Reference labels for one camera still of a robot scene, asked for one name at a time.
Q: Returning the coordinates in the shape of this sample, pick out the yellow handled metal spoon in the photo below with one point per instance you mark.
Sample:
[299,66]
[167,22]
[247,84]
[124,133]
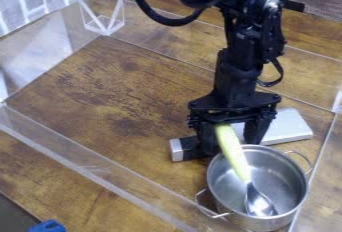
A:
[238,162]

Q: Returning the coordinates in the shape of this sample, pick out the clear acrylic corner bracket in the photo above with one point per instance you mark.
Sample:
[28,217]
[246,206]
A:
[101,24]

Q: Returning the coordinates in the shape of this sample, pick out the grey flat metal box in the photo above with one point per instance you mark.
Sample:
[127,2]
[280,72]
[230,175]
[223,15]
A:
[287,128]

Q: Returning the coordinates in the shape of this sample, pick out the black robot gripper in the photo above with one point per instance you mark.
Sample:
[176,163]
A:
[232,102]

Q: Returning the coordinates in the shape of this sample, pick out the blue object at corner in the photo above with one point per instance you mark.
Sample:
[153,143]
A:
[48,226]

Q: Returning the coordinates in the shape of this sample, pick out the small silver pot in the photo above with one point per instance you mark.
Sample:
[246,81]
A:
[278,178]

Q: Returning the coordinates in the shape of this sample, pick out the black strip on wall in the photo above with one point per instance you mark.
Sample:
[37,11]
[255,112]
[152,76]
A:
[292,5]

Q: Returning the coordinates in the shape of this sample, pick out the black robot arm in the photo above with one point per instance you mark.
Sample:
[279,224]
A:
[254,34]

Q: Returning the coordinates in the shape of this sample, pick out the black and silver block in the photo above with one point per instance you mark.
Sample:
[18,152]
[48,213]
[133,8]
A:
[183,149]

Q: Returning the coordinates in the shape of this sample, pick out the clear acrylic barrier panel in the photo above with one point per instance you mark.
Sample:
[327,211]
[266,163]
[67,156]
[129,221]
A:
[85,129]

